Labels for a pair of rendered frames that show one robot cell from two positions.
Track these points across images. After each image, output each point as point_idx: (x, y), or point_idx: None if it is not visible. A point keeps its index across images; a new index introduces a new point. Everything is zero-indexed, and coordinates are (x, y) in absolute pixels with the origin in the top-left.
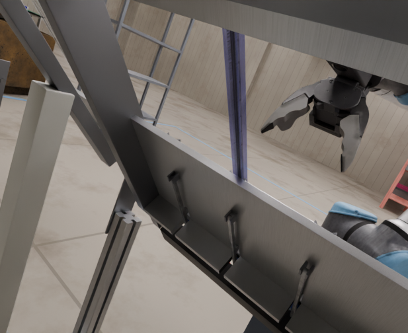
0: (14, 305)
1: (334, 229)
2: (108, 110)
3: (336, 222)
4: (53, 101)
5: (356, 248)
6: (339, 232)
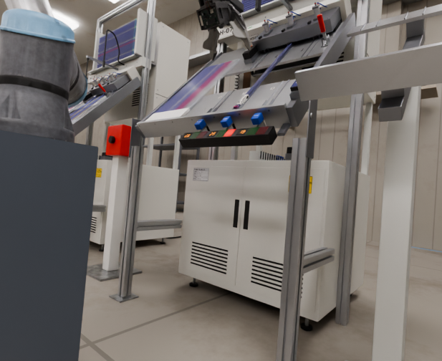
0: (376, 290)
1: (73, 67)
2: None
3: (73, 56)
4: None
5: (225, 92)
6: (75, 69)
